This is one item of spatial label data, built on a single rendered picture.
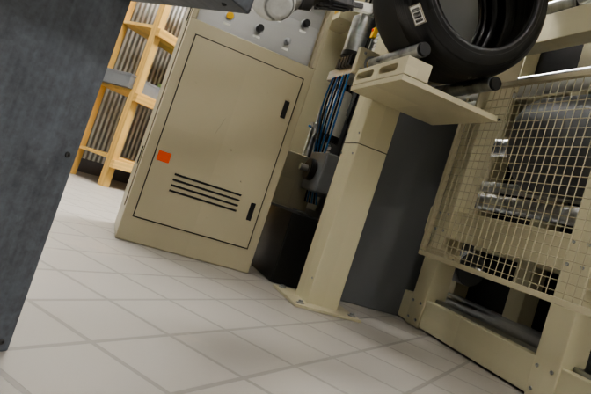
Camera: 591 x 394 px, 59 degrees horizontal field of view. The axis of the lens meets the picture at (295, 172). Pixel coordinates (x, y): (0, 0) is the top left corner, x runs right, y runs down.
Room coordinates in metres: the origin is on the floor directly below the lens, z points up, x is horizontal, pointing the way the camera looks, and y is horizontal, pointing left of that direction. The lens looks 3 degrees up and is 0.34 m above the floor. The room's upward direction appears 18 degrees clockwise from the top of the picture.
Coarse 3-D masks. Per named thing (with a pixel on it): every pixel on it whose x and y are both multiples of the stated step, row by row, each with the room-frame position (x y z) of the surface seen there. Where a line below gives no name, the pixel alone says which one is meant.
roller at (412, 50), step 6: (420, 42) 1.55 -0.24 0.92; (426, 42) 1.55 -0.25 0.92; (402, 48) 1.64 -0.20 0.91; (408, 48) 1.59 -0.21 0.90; (414, 48) 1.56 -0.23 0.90; (420, 48) 1.54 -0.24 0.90; (426, 48) 1.54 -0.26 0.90; (390, 54) 1.70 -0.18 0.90; (396, 54) 1.66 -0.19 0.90; (402, 54) 1.62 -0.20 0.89; (408, 54) 1.59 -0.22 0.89; (414, 54) 1.56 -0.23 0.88; (420, 54) 1.54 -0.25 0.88; (426, 54) 1.55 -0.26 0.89; (372, 60) 1.82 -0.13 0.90; (378, 60) 1.77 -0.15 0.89; (384, 60) 1.73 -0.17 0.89; (390, 60) 1.70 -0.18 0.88
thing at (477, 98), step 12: (504, 72) 2.00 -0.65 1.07; (516, 72) 2.02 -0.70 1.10; (456, 96) 2.14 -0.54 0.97; (468, 96) 2.06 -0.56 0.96; (480, 96) 1.98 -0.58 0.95; (492, 96) 1.99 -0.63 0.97; (504, 96) 2.01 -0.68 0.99; (480, 108) 1.98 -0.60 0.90; (492, 108) 2.00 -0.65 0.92; (504, 108) 2.02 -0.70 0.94
